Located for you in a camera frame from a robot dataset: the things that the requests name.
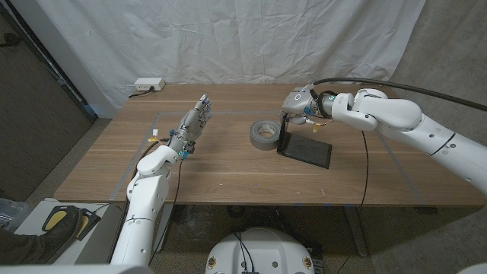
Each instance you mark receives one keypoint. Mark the white power strip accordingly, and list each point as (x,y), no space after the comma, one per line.
(149,83)

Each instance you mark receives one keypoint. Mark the grey table leg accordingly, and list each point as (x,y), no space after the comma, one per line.
(355,228)
(163,228)

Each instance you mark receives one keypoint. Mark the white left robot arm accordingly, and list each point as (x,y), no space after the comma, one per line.
(146,190)

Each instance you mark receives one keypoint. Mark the person's dark shoe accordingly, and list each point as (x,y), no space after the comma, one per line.
(38,243)

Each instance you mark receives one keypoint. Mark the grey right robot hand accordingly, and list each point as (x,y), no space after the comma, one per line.
(298,104)

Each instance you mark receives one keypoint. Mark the yellow black foot pedal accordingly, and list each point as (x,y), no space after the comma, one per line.
(57,220)

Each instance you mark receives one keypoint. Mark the white pedal platform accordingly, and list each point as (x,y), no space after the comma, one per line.
(34,217)

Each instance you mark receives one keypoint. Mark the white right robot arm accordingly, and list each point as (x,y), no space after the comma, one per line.
(399,114)

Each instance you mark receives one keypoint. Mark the clear plastic container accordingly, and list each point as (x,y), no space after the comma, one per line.
(9,213)

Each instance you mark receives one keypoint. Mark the dark partition panel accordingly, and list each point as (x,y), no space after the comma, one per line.
(34,114)

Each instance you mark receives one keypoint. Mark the grey duct tape roll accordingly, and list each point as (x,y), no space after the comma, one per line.
(256,141)

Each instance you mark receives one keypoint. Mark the white backdrop cloth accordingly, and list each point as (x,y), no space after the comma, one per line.
(228,38)

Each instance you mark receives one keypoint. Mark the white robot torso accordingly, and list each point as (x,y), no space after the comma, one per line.
(262,255)

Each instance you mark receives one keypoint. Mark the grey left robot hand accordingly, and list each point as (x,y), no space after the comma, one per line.
(192,122)

